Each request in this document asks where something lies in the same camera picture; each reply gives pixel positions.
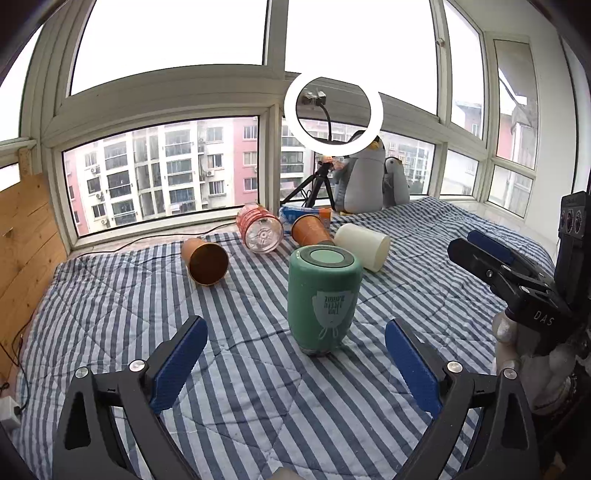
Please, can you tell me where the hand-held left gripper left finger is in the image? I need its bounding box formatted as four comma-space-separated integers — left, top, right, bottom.
51, 316, 209, 480

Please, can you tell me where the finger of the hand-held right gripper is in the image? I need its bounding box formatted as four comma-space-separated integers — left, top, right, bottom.
447, 237, 528, 306
467, 229, 553, 283

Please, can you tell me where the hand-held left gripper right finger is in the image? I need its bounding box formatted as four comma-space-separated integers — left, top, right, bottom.
385, 318, 542, 480

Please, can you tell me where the green cup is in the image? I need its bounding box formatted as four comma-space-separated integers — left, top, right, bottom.
287, 245, 363, 357

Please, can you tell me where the brown paper cup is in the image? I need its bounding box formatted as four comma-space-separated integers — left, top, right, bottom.
291, 215, 334, 248
180, 237, 230, 288

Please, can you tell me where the white cup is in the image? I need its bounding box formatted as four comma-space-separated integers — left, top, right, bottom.
334, 223, 392, 272

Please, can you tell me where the person's right hand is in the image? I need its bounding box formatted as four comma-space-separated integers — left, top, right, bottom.
491, 308, 576, 412

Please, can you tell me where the blue white striped blanket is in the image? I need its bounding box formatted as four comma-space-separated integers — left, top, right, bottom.
9, 196, 556, 480

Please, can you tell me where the small grey penguin plush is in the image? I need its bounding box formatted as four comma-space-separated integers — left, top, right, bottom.
382, 156, 411, 209

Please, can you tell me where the large grey penguin plush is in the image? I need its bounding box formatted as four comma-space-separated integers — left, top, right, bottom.
333, 130, 387, 214

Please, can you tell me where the clear plastic red-label bottle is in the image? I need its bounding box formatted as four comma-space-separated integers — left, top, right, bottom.
236, 202, 284, 256

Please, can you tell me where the white power adapter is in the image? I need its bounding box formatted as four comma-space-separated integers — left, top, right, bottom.
0, 396, 22, 424

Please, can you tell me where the black tripod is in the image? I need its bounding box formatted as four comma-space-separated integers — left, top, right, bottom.
280, 157, 338, 214

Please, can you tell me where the blue and white packet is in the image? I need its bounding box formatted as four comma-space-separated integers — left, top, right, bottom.
279, 206, 334, 232

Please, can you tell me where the wooden panel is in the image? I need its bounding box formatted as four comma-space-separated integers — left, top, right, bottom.
0, 172, 71, 372

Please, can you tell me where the phone holder clamp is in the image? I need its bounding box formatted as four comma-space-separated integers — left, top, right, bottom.
302, 89, 334, 141

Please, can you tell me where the white ring light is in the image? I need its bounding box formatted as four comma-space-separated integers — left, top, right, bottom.
283, 72, 383, 156

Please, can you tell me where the white window frame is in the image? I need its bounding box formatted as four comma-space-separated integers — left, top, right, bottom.
18, 0, 571, 252

